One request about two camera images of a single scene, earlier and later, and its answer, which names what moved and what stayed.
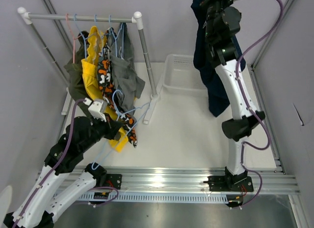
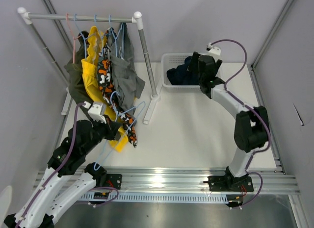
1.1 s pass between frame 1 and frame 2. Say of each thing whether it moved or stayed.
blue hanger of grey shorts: stayed
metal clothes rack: stayed
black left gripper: stayed
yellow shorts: stayed
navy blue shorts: moved
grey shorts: stayed
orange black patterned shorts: stayed
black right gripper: moved
